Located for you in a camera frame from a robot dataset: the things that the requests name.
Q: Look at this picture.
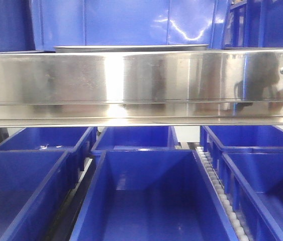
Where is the blue bin back right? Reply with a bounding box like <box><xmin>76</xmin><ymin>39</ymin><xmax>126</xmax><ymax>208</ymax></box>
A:
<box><xmin>200</xmin><ymin>126</ymin><xmax>283</xmax><ymax>170</ymax></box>

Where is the silver metal tray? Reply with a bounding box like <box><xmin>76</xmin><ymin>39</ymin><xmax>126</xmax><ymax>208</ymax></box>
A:
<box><xmin>54</xmin><ymin>44</ymin><xmax>208</xmax><ymax>53</ymax></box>

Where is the blue crate upper left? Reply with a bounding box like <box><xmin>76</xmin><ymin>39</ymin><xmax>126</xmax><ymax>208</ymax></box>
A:
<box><xmin>0</xmin><ymin>1</ymin><xmax>35</xmax><ymax>52</ymax></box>

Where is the large blue crate upper centre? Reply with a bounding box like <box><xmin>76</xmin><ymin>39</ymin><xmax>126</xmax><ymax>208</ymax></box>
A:
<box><xmin>30</xmin><ymin>1</ymin><xmax>231</xmax><ymax>50</ymax></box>

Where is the blue bin back left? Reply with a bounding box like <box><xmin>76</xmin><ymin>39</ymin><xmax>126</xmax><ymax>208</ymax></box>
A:
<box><xmin>0</xmin><ymin>126</ymin><xmax>98</xmax><ymax>186</ymax></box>

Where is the blue bin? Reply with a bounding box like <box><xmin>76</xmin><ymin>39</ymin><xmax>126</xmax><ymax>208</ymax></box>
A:
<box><xmin>0</xmin><ymin>126</ymin><xmax>98</xmax><ymax>186</ymax></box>
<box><xmin>70</xmin><ymin>150</ymin><xmax>237</xmax><ymax>240</ymax></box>
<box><xmin>219</xmin><ymin>153</ymin><xmax>283</xmax><ymax>240</ymax></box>
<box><xmin>200</xmin><ymin>126</ymin><xmax>283</xmax><ymax>170</ymax></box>
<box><xmin>0</xmin><ymin>151</ymin><xmax>70</xmax><ymax>240</ymax></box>
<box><xmin>91</xmin><ymin>126</ymin><xmax>179</xmax><ymax>161</ymax></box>

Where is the blue bin back centre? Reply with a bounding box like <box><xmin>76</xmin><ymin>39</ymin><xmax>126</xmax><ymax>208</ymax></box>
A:
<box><xmin>91</xmin><ymin>126</ymin><xmax>179</xmax><ymax>161</ymax></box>

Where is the blue bin front right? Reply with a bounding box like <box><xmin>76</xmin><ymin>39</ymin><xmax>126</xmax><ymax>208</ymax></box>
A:
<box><xmin>219</xmin><ymin>153</ymin><xmax>283</xmax><ymax>240</ymax></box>

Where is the blue crate upper right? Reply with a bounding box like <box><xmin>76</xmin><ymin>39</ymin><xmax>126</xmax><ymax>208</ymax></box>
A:
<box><xmin>223</xmin><ymin>1</ymin><xmax>283</xmax><ymax>48</ymax></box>

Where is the stainless steel shelf rail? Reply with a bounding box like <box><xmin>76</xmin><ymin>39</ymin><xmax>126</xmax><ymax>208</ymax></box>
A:
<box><xmin>0</xmin><ymin>48</ymin><xmax>283</xmax><ymax>127</ymax></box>

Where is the blue bin front left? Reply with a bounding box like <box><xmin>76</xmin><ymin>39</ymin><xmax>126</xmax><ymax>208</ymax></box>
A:
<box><xmin>0</xmin><ymin>151</ymin><xmax>70</xmax><ymax>240</ymax></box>

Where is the blue bin front centre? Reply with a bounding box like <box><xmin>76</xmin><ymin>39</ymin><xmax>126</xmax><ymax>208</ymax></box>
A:
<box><xmin>70</xmin><ymin>150</ymin><xmax>237</xmax><ymax>240</ymax></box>

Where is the white roller track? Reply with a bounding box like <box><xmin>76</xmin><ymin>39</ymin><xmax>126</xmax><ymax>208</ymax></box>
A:
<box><xmin>196</xmin><ymin>146</ymin><xmax>249</xmax><ymax>241</ymax></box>

